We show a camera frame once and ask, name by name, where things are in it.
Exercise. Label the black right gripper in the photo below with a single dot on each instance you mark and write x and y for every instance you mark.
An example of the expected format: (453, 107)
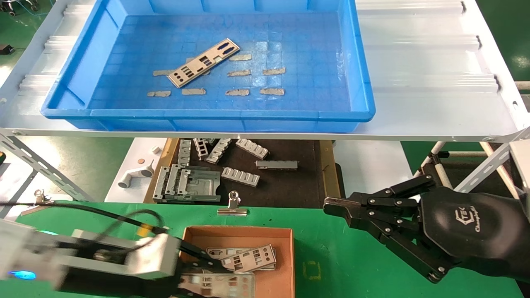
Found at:
(476, 227)

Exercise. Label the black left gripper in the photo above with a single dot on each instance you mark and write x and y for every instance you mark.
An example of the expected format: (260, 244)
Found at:
(124, 286)

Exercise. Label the brown cardboard box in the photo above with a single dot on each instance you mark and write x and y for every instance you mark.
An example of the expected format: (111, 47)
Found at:
(240, 236)

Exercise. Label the blue plastic tray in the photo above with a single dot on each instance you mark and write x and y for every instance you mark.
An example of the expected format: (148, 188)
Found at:
(290, 49)

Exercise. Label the silver binder clip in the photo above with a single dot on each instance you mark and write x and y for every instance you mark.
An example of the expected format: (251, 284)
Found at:
(232, 212)

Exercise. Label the green table mat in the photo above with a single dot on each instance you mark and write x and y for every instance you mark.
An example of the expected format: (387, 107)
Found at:
(331, 248)

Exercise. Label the white tube with black joints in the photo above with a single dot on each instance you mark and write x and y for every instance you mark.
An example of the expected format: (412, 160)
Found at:
(434, 155)

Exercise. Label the grey slotted metal part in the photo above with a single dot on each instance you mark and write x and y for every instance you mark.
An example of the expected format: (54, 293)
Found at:
(218, 150)
(240, 176)
(251, 148)

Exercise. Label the white pipe fitting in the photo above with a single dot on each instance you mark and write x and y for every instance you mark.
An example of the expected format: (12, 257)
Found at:
(140, 173)

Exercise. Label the small white cube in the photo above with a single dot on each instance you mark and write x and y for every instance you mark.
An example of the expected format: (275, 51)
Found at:
(155, 149)

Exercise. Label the white slotted angle bar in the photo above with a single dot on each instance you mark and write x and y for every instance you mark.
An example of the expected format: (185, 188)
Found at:
(484, 165)

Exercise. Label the grey metal bar part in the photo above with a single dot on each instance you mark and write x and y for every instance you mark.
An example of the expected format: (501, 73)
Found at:
(276, 164)

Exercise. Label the white metal shelf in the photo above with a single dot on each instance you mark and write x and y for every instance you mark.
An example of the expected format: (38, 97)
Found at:
(414, 82)

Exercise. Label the small metal key clip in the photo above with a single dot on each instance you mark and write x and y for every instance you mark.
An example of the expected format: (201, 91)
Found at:
(40, 196)

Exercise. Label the grey slotted angle bar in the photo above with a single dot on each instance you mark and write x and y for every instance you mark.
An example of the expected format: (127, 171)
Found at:
(41, 165)

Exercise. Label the small black adapter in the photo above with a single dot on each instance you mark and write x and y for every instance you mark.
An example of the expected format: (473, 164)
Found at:
(5, 49)

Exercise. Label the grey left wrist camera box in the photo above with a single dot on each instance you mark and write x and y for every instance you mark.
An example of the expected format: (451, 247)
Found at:
(153, 256)

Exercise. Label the grey flat metal bracket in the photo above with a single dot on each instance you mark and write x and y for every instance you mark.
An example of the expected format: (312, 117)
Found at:
(201, 186)

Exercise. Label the black mat with wooden frame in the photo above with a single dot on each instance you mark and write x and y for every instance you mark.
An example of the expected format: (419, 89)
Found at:
(290, 186)

